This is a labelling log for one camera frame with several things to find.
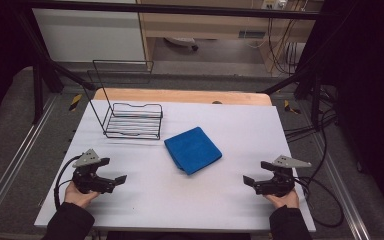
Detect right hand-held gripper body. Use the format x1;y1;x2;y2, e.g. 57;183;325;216
254;154;313;198

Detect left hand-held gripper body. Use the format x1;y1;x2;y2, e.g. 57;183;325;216
71;148;116;195

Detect black wire rack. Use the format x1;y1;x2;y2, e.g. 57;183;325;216
86;59;164;141

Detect blue towel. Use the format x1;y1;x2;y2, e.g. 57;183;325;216
163;126;224;176

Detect person's right hand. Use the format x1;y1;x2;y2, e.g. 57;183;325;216
263;188;301;210

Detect person's left hand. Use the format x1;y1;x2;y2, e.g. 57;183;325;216
63;181;101;210

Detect yellow black floor tape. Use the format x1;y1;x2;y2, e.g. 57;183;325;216
283;99;302;115
68;93;83;112

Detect white table board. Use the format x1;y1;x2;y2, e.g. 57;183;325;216
33;99;317;234

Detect wooden table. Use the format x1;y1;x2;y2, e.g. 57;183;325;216
93;87;274;107

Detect white cabinet panel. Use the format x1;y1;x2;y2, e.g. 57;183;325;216
32;7;147;63

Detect white slipper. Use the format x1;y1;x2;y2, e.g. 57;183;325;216
163;36;200;52

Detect white power strip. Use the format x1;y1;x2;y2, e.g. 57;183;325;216
260;0;288;11

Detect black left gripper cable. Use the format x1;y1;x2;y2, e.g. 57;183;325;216
53;154;82;211

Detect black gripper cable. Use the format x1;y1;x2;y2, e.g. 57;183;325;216
293;175;346;230
53;154;82;211

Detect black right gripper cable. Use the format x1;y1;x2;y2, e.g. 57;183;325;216
293;175;346;230

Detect black floor cables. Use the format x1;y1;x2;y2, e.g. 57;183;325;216
284;108;338;143

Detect aluminium floor rail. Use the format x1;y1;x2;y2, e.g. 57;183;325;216
0;95;58;232
312;132;372;240

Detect bundle of black hanging cables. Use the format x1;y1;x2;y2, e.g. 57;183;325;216
267;17;311;76

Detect black metal frame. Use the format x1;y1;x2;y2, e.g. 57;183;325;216
12;0;329;132

